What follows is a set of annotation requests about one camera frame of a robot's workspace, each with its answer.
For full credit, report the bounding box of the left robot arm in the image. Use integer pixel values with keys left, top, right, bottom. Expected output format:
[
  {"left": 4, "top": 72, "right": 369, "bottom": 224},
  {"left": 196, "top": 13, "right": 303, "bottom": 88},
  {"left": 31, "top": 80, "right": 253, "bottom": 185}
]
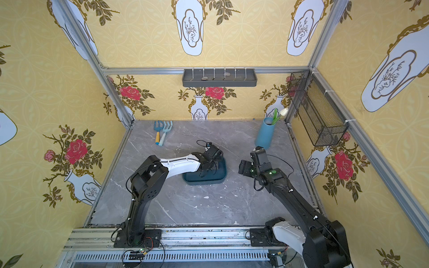
[{"left": 114, "top": 143, "right": 227, "bottom": 249}]

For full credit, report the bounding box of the teal cylindrical vase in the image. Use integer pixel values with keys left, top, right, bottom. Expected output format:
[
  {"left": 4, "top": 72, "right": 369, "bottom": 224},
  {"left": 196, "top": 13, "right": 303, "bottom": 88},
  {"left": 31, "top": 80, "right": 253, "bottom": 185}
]
[{"left": 255, "top": 117, "right": 275, "bottom": 149}]

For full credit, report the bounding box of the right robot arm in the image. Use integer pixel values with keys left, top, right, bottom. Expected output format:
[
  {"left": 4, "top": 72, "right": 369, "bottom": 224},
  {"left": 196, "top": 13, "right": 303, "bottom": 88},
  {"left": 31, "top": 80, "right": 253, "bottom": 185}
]
[{"left": 239, "top": 146, "right": 352, "bottom": 268}]

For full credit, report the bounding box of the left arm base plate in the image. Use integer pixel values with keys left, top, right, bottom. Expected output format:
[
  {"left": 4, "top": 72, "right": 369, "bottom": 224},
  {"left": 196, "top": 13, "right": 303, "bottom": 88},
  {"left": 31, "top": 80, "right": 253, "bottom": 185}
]
[{"left": 114, "top": 229, "right": 162, "bottom": 249}]

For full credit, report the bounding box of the white tulip flower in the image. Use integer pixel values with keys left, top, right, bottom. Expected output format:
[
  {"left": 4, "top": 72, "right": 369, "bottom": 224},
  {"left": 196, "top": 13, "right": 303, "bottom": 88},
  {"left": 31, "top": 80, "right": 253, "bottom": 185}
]
[{"left": 271, "top": 108, "right": 288, "bottom": 125}]

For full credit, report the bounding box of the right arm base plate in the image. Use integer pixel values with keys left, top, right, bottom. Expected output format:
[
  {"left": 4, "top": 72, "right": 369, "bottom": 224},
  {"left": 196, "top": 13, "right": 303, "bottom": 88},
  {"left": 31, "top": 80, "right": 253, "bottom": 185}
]
[{"left": 249, "top": 226, "right": 296, "bottom": 247}]

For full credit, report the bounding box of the blue garden rake yellow handle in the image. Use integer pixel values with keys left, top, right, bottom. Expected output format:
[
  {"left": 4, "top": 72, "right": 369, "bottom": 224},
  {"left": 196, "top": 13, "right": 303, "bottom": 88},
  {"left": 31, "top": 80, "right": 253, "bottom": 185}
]
[{"left": 154, "top": 121, "right": 164, "bottom": 145}]

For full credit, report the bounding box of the black wire mesh basket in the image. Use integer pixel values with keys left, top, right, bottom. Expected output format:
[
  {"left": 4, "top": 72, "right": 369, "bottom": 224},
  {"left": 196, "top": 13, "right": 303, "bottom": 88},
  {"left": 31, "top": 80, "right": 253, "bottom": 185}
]
[{"left": 289, "top": 71, "right": 349, "bottom": 147}]

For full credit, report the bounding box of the light blue garden fork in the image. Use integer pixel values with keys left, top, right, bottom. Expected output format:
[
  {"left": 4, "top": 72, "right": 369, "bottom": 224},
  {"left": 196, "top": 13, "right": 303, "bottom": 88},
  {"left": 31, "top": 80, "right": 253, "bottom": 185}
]
[{"left": 158, "top": 121, "right": 173, "bottom": 146}]

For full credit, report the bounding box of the teal plastic storage box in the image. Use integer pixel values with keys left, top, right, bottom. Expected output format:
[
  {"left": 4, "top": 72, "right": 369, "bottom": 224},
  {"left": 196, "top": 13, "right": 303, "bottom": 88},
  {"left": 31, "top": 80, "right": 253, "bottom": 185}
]
[{"left": 182, "top": 157, "right": 227, "bottom": 185}]

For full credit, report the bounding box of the grey wall shelf tray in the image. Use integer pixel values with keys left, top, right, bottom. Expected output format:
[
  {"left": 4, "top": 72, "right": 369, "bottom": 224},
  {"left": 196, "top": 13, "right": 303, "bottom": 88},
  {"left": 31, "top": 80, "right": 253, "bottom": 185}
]
[{"left": 182, "top": 67, "right": 258, "bottom": 88}]

